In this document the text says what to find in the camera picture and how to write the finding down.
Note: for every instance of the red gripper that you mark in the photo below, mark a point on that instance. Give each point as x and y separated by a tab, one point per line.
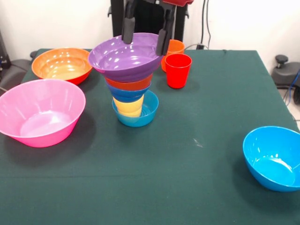
178	2

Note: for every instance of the dark green table cloth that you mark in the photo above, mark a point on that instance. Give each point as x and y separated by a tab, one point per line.
150	164

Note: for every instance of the large orange bowl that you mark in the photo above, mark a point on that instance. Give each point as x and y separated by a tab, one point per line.
61	65

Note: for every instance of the small orange bowl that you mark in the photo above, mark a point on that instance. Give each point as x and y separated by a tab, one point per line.
129	85

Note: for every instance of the large pink bowl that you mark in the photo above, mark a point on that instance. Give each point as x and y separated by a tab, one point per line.
47	126

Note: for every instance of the orange cup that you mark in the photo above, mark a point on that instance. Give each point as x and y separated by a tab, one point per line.
175	47

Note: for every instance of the large light blue bowl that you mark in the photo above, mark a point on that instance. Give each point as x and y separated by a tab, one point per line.
269	159

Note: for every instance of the purple bowl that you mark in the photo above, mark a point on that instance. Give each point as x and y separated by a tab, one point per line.
122	63

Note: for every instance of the small dark blue bowl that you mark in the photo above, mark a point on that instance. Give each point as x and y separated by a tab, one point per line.
127	96

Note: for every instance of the small light blue bowl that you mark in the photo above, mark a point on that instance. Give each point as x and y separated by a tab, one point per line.
138	122

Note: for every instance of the yellow cup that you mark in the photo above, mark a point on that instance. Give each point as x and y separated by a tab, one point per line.
129	109

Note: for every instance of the red cup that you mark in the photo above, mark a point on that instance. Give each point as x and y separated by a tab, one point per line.
177	75

